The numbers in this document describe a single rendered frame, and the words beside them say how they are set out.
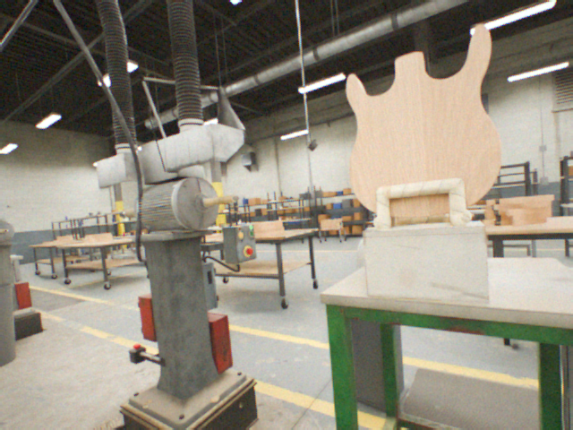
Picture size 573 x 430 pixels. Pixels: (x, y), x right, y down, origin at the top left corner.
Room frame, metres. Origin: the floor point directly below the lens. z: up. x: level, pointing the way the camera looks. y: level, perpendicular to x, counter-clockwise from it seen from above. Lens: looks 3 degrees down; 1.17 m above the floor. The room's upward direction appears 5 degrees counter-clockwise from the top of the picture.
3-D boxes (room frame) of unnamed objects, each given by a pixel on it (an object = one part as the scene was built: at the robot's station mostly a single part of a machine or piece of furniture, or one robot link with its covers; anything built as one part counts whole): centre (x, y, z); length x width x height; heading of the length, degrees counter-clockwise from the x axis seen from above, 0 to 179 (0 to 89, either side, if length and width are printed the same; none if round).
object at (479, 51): (0.67, -0.44, 1.49); 0.07 x 0.04 x 0.10; 60
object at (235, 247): (1.62, 0.39, 0.99); 0.24 x 0.21 x 0.26; 58
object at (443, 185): (0.70, -0.30, 1.20); 0.20 x 0.03 x 0.03; 60
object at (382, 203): (0.74, -0.23, 1.15); 0.03 x 0.03 x 0.09
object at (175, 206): (1.47, 0.59, 1.25); 0.41 x 0.27 x 0.26; 58
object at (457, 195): (0.65, -0.38, 1.15); 0.03 x 0.03 x 0.09
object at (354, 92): (0.79, -0.21, 1.48); 0.07 x 0.04 x 0.09; 60
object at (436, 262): (0.74, -0.33, 1.02); 0.27 x 0.15 x 0.17; 61
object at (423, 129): (0.73, -0.33, 1.33); 0.35 x 0.04 x 0.40; 60
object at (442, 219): (0.84, -0.38, 1.12); 0.20 x 0.03 x 0.03; 60
